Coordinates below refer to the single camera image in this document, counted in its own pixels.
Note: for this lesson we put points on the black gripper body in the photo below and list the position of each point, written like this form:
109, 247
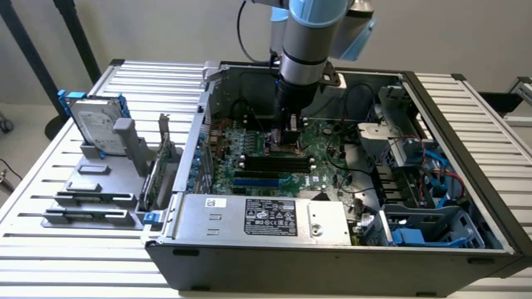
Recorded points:
293, 96

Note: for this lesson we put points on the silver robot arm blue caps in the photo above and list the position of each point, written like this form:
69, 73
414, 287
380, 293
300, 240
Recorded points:
305, 43

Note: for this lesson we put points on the CPU socket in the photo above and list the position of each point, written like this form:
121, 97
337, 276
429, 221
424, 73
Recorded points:
273, 146

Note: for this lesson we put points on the black RAM slot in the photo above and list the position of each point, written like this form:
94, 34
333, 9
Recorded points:
276, 168
277, 160

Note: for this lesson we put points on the black expansion slot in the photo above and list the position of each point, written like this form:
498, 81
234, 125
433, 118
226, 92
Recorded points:
256, 175

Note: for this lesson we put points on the blue expansion slot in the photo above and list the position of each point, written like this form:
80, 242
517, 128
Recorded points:
254, 183

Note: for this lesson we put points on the green motherboard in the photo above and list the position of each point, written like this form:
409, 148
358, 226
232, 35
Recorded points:
257, 190

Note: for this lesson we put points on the grey metal disk bay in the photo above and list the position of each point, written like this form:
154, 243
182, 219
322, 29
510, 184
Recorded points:
394, 149

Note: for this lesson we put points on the silver power supply unit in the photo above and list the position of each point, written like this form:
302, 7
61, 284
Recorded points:
232, 218

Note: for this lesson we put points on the green graphics card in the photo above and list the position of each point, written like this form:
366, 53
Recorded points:
160, 174

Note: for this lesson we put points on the blue case latch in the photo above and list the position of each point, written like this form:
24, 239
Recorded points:
152, 217

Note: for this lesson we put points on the blue plastic drive caddy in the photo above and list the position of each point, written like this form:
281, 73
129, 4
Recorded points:
432, 227

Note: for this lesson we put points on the open black PC case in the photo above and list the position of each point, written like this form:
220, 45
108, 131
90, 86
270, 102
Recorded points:
332, 268

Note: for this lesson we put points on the hard disk with blue rails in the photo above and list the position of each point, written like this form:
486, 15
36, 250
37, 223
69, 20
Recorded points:
98, 124

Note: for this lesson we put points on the grey parts rack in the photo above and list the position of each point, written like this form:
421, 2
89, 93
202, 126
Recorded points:
104, 180

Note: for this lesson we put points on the RAM stick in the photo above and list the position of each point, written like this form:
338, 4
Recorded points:
93, 195
85, 214

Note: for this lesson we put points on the black stand pole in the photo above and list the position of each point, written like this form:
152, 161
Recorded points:
29, 56

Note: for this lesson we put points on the black caster wheel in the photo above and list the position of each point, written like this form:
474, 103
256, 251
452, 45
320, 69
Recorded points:
5, 124

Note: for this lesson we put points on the aluminium frame profile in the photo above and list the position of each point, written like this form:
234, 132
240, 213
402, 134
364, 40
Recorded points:
518, 93

